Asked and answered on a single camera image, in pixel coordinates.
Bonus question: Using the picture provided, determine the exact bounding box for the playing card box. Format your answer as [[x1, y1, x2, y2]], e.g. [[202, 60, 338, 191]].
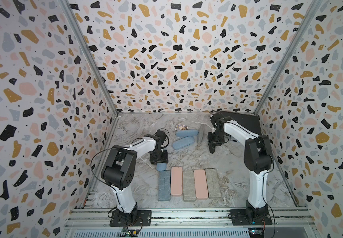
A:
[[175, 124, 188, 131]]

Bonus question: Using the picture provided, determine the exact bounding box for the blue case brown lining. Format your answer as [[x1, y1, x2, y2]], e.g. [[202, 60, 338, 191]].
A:
[[175, 129, 199, 138]]

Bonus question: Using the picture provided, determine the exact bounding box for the black briefcase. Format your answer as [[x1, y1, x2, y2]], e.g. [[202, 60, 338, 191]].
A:
[[231, 113, 262, 135]]

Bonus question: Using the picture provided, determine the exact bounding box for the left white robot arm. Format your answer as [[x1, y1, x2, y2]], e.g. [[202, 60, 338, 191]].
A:
[[101, 129, 170, 224]]

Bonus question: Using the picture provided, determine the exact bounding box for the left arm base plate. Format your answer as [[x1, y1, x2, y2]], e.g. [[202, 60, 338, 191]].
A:
[[110, 210, 152, 227]]

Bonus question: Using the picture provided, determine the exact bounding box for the pink glasses case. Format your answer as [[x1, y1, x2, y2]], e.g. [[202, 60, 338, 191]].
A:
[[194, 169, 209, 199], [170, 167, 183, 196]]

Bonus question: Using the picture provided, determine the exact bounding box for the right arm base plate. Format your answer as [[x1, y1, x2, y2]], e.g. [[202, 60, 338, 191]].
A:
[[227, 207, 273, 226]]

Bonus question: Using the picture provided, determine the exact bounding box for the case with purple glasses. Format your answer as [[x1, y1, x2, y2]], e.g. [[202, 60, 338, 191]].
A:
[[172, 136, 195, 150]]

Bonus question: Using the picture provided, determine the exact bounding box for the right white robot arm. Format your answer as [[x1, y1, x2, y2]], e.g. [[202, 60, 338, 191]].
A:
[[208, 111, 273, 226]]

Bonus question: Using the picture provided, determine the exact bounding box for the grey case with glasses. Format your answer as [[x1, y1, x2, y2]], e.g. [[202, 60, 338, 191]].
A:
[[197, 124, 205, 144]]

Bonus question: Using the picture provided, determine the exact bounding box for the mint glasses case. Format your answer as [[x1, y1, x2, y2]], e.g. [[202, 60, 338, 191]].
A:
[[182, 171, 196, 202]]

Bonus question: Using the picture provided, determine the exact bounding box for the grey case mint lining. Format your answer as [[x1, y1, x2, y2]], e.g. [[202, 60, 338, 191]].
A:
[[158, 170, 171, 201]]

